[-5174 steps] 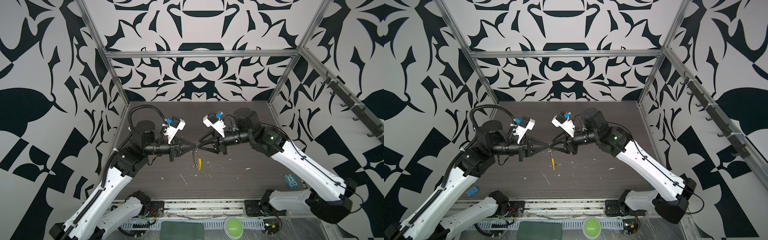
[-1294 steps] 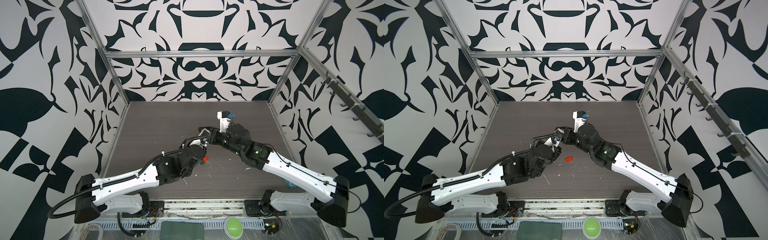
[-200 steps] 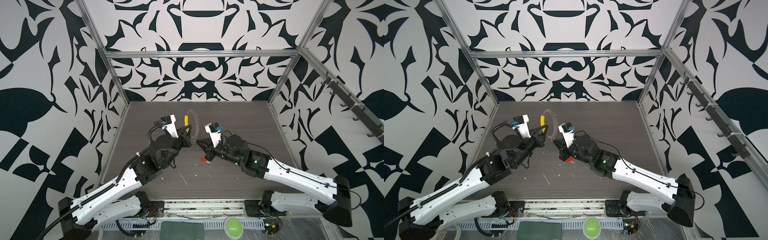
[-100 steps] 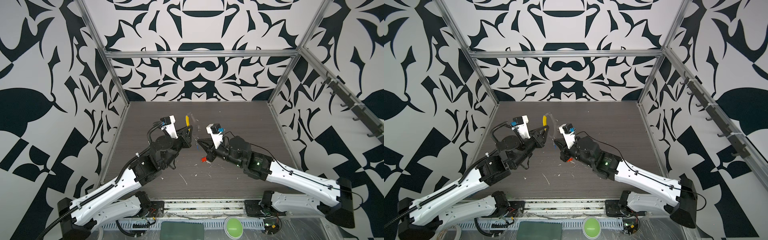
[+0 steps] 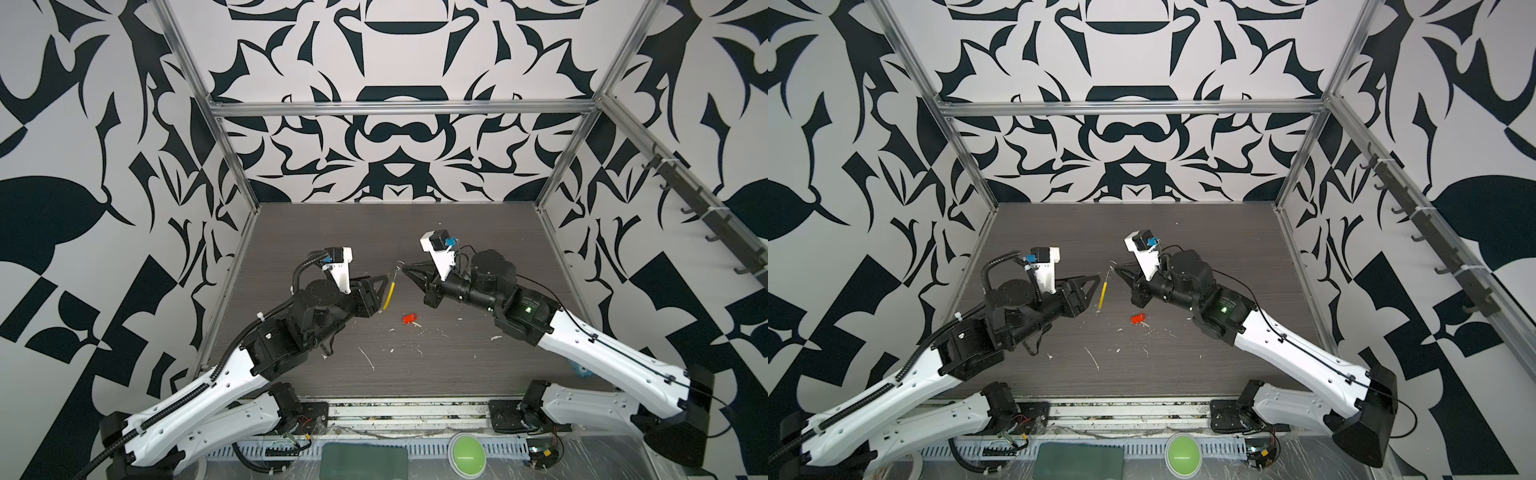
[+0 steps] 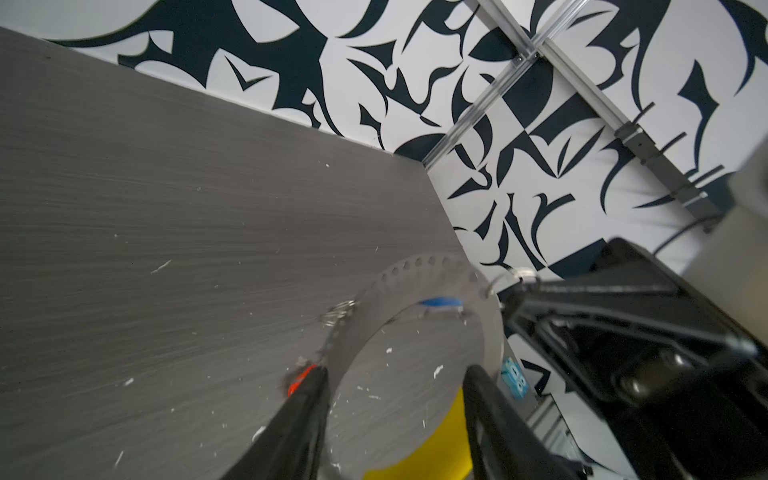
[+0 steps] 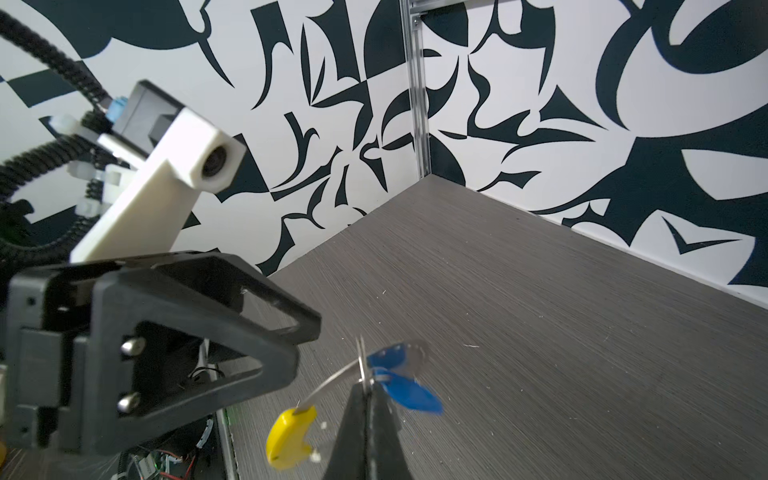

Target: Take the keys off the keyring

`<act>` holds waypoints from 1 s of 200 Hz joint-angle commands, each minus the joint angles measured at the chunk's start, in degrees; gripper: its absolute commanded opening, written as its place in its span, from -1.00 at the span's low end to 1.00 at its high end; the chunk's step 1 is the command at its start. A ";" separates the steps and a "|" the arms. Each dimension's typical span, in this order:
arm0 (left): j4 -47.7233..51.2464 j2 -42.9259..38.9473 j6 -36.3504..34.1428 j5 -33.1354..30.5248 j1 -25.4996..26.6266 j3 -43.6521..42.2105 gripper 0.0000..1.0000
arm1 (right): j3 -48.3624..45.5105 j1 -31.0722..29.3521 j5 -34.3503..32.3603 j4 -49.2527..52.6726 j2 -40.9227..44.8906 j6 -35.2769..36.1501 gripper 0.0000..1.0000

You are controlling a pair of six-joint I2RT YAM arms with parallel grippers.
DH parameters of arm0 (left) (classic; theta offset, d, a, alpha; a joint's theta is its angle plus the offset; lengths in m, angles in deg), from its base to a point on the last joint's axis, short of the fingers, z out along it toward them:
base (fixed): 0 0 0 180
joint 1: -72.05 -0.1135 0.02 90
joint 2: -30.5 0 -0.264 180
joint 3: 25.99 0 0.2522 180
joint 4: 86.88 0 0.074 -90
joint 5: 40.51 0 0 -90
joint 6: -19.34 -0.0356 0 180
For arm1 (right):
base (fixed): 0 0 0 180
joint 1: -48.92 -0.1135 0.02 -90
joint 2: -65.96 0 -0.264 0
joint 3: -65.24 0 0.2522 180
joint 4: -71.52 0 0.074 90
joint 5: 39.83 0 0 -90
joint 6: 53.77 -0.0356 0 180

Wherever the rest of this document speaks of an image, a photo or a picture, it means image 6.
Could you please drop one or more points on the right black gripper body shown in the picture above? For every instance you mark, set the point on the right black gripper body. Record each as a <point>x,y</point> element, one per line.
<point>682,387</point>

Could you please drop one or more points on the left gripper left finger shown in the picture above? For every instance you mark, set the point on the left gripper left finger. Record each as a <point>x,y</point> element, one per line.
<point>292,444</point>

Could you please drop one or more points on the blue key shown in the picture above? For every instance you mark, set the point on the blue key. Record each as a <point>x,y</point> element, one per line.
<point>443,303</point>

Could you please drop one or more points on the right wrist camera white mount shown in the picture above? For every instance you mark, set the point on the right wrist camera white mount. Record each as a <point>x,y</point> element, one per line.
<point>731,267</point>

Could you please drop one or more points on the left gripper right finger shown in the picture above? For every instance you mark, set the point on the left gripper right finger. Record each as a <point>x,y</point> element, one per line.
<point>502,446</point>

